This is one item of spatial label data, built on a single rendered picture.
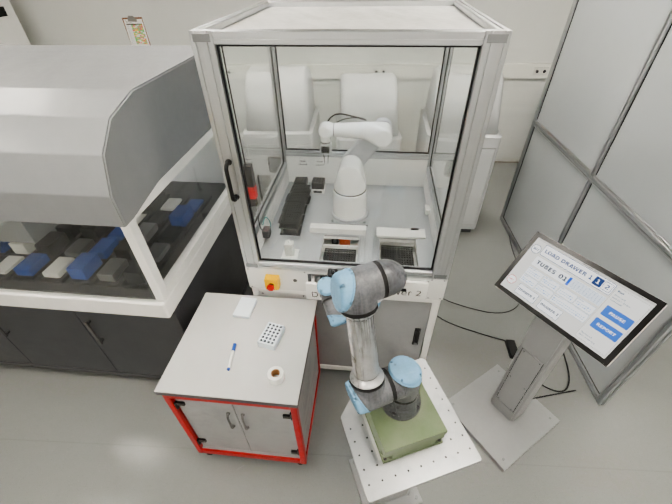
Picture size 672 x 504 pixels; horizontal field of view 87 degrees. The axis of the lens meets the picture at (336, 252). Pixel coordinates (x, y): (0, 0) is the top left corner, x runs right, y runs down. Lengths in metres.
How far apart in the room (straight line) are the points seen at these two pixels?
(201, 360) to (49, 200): 0.88
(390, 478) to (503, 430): 1.16
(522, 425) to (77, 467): 2.54
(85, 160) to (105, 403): 1.73
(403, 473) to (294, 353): 0.66
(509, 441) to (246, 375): 1.55
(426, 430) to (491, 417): 1.10
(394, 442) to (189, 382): 0.90
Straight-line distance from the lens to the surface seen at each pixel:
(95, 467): 2.68
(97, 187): 1.59
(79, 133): 1.64
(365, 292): 1.00
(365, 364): 1.17
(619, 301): 1.76
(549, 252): 1.82
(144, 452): 2.59
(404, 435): 1.44
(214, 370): 1.76
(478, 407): 2.53
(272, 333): 1.76
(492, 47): 1.36
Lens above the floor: 2.18
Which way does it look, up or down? 40 degrees down
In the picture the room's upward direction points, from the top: 1 degrees counter-clockwise
